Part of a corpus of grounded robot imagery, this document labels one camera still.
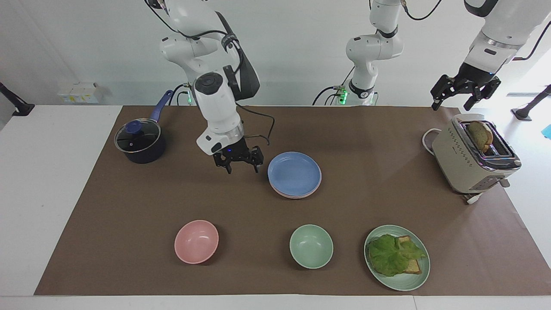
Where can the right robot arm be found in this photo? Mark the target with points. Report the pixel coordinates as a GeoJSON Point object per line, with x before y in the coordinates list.
{"type": "Point", "coordinates": [217, 103]}

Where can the green plate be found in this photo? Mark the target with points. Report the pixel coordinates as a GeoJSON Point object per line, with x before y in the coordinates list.
{"type": "Point", "coordinates": [409, 282]}

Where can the glass pot lid blue knob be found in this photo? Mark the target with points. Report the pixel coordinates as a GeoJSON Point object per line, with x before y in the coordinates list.
{"type": "Point", "coordinates": [137, 135]}

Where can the white socket box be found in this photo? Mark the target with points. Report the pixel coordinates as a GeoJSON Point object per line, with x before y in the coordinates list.
{"type": "Point", "coordinates": [79, 92]}

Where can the beige toaster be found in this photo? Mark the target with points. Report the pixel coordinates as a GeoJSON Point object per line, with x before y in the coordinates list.
{"type": "Point", "coordinates": [460, 163]}

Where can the pink plate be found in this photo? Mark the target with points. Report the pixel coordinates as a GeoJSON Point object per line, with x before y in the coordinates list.
{"type": "Point", "coordinates": [301, 196]}

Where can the green bowl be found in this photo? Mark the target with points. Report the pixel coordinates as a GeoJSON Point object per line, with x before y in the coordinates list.
{"type": "Point", "coordinates": [311, 246]}

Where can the dark blue saucepan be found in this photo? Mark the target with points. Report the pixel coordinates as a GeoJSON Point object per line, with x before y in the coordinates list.
{"type": "Point", "coordinates": [144, 155]}

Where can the pink bowl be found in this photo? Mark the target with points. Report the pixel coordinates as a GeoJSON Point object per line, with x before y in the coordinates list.
{"type": "Point", "coordinates": [196, 242]}

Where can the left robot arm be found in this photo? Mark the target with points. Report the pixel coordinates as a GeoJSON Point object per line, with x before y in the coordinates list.
{"type": "Point", "coordinates": [370, 51]}

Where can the brown bread slice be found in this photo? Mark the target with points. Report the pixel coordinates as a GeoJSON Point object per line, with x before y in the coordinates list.
{"type": "Point", "coordinates": [480, 134]}

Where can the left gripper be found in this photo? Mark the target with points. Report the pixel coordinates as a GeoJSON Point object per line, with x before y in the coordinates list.
{"type": "Point", "coordinates": [475, 76]}

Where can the blue plate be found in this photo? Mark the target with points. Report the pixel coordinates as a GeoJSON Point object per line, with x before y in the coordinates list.
{"type": "Point", "coordinates": [294, 173]}

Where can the toast slice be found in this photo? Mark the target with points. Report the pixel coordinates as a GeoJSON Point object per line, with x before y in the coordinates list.
{"type": "Point", "coordinates": [414, 267]}

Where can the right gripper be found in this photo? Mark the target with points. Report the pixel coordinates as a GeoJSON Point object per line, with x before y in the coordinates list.
{"type": "Point", "coordinates": [234, 151]}

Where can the black stand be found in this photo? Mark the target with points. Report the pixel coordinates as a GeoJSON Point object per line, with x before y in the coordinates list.
{"type": "Point", "coordinates": [19, 107]}
{"type": "Point", "coordinates": [527, 110]}

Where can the green lettuce leaf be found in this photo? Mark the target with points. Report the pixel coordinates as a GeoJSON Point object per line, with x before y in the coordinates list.
{"type": "Point", "coordinates": [389, 254]}

